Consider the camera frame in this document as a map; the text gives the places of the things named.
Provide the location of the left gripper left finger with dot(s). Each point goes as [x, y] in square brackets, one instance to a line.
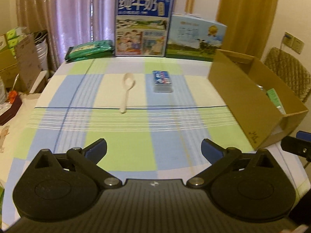
[85, 162]

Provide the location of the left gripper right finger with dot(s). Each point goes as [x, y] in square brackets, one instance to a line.
[221, 160]

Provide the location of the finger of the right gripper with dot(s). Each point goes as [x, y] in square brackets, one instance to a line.
[303, 135]
[296, 146]

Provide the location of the brown cardboard box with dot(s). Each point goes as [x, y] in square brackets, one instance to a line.
[242, 81]

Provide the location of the green small box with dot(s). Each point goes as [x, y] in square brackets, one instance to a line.
[273, 96]

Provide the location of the quilted beige chair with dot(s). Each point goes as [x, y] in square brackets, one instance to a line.
[290, 70]

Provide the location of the checked tablecloth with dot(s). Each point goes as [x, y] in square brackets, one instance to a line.
[158, 137]

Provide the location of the white plastic spoon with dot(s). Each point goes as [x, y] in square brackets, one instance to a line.
[128, 84]

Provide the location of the clear box blue label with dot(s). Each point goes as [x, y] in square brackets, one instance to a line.
[162, 82]

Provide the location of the green wet wipes pack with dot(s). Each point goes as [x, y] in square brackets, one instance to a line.
[90, 50]

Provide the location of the brown cardboard boxes pile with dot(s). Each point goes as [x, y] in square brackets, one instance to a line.
[20, 67]

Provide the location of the light blue milk gift box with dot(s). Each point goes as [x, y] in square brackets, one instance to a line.
[194, 38]

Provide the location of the brown wooden door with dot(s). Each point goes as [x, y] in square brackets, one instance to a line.
[248, 22]

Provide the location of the blue illustrated milk carton box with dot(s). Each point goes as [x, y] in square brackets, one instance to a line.
[142, 27]

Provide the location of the purple curtain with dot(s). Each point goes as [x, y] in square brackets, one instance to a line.
[68, 23]

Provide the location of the wall socket with plug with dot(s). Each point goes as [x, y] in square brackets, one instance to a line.
[292, 42]

